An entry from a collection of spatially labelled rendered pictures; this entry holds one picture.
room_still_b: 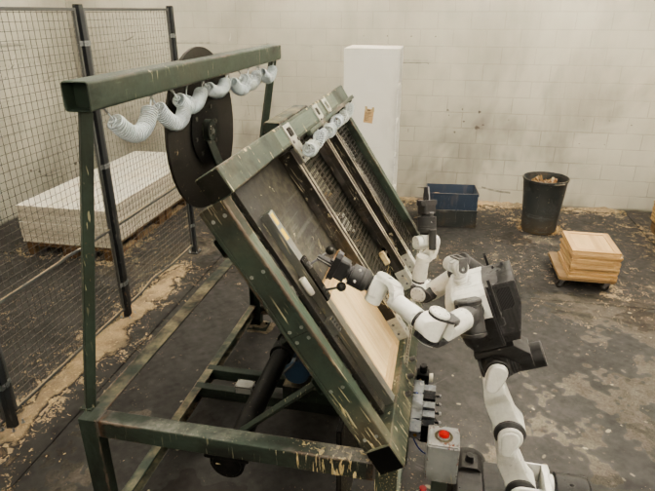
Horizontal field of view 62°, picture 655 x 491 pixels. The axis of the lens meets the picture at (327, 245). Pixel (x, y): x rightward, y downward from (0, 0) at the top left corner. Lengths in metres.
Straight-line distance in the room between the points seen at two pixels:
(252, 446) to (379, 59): 4.53
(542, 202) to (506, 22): 2.24
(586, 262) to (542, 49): 3.02
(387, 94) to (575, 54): 2.56
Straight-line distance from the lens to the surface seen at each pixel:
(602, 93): 7.73
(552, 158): 7.77
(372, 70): 6.09
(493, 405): 2.70
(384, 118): 6.14
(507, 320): 2.40
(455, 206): 6.74
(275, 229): 2.11
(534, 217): 6.80
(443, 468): 2.26
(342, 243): 2.60
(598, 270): 5.60
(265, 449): 2.38
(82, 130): 2.05
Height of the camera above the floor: 2.41
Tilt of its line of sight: 23 degrees down
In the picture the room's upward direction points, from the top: straight up
